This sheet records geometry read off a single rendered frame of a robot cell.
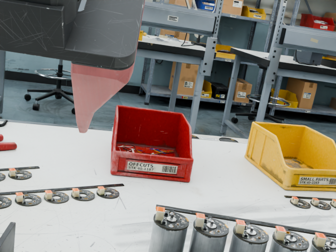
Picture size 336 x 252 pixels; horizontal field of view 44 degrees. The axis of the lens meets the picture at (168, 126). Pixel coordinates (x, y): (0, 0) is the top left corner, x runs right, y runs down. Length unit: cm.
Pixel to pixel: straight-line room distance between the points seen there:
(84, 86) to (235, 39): 479
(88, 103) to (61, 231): 24
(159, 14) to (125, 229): 217
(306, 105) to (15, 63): 321
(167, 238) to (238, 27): 468
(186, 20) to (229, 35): 238
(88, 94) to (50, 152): 41
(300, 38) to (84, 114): 268
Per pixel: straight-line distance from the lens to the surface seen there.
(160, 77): 475
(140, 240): 39
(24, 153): 56
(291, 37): 280
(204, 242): 29
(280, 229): 31
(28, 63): 467
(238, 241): 30
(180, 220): 30
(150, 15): 250
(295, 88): 505
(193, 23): 256
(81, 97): 16
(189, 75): 438
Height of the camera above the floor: 95
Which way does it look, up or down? 15 degrees down
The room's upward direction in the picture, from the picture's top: 9 degrees clockwise
